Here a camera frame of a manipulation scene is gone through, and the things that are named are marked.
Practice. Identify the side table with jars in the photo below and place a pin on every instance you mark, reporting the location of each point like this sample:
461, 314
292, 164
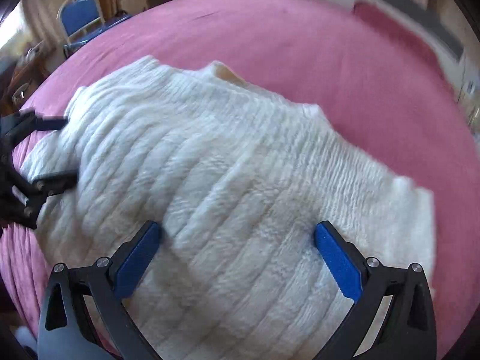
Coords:
26, 75

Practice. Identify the pink bed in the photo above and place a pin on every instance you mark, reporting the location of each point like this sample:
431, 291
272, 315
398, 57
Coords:
281, 45

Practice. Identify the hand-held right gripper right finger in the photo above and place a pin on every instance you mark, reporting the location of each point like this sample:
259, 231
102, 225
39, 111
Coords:
337, 260

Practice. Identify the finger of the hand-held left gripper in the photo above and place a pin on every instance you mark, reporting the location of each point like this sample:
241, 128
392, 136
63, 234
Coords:
56, 180
48, 123

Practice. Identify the pink pillow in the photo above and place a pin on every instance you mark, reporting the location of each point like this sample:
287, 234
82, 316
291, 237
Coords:
393, 30

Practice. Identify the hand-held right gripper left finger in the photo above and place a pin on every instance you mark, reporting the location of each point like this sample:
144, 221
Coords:
137, 258

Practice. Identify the grey and white headboard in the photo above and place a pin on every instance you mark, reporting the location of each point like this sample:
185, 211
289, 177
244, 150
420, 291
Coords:
420, 3

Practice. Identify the cluttered white bedside shelf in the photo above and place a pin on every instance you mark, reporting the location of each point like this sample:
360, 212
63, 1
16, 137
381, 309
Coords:
468, 93

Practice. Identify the white knit sweater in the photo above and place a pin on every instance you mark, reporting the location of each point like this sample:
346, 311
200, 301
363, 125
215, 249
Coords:
225, 157

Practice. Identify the blue metal chair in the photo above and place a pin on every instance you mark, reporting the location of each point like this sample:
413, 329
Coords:
80, 18

